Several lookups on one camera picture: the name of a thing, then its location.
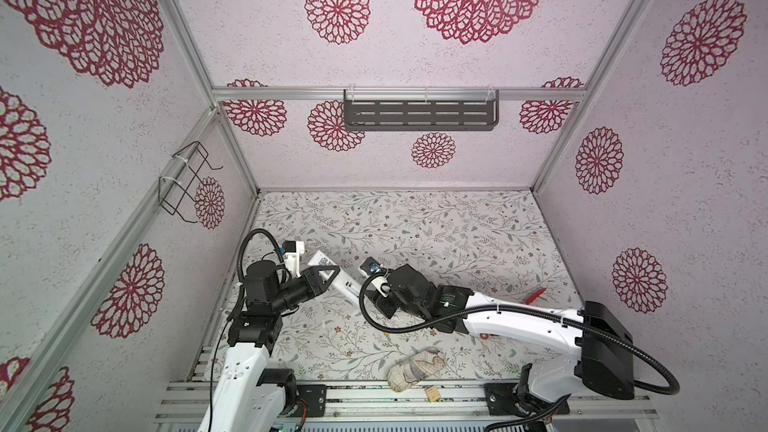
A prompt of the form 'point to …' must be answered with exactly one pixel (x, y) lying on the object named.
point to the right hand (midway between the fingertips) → (370, 279)
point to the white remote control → (344, 285)
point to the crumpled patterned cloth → (416, 367)
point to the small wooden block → (433, 394)
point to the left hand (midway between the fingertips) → (336, 274)
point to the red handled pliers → (535, 295)
